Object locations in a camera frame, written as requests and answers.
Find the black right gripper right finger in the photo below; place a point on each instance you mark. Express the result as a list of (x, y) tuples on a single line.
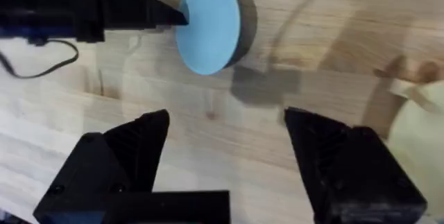
[(350, 175)]

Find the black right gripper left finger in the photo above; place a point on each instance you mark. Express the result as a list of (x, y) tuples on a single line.
[(114, 161)]

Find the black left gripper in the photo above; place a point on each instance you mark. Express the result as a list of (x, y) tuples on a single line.
[(128, 9)]

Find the blue round plate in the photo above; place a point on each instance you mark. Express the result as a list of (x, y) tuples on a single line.
[(211, 26)]

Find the cream round plate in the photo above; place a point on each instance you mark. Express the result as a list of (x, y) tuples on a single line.
[(421, 147)]

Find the black upright wrist plate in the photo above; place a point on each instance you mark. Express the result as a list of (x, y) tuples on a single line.
[(86, 9)]

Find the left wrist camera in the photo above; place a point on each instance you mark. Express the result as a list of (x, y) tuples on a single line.
[(24, 34)]

